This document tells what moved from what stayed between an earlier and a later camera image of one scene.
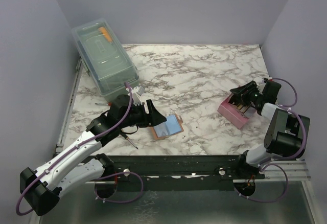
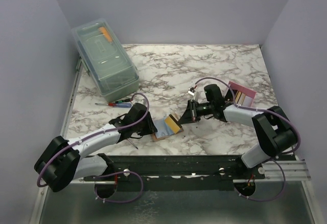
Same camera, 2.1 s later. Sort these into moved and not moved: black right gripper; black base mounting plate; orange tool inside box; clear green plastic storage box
Moved: black right gripper
Not moved: orange tool inside box; clear green plastic storage box; black base mounting plate
